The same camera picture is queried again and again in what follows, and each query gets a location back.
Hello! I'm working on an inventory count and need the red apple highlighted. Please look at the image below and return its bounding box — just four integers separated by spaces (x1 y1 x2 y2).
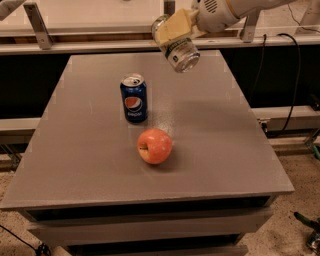
137 128 172 165

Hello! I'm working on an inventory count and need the far right metal bracket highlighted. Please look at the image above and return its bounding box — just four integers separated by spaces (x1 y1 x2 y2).
296 0 320 34

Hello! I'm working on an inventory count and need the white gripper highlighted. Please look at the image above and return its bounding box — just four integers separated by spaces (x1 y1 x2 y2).
155 0 240 46

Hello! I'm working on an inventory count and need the green tool on floor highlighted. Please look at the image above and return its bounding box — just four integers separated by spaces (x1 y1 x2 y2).
294 212 320 256

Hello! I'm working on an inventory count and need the blue Pepsi can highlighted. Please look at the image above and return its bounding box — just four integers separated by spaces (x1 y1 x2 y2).
120 73 148 123

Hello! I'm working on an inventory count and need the black cable bottom left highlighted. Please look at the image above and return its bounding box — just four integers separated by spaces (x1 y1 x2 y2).
0 223 52 256

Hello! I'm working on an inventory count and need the left metal bracket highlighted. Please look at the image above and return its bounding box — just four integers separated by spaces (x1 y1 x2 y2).
23 2 53 50

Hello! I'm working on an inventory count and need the silver green 7up can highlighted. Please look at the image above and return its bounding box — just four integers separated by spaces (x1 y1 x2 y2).
151 14 200 73

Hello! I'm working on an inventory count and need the grey drawer cabinet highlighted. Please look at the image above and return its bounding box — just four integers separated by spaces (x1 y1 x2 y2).
1 51 293 256

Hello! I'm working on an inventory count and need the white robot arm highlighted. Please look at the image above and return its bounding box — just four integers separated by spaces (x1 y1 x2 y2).
153 0 294 46

